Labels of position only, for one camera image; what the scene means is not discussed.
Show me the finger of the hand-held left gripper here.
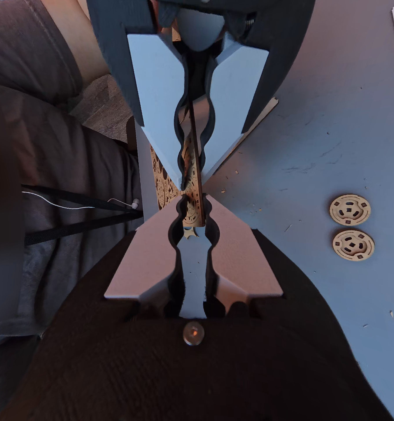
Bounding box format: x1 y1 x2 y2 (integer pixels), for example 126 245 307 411
127 32 193 195
197 31 270 180

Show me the thin white cable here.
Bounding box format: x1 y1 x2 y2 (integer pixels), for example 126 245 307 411
21 191 141 211

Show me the laser-cut wooden parts sheet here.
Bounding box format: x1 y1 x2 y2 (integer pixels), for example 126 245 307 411
150 95 207 239

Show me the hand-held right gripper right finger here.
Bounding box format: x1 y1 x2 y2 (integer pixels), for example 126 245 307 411
203 194 284 318

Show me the round wooden wheel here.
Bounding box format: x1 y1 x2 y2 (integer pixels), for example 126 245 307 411
332 228 375 262
329 194 371 227

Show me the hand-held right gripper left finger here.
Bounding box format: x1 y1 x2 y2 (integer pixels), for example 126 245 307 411
104 195 188 318

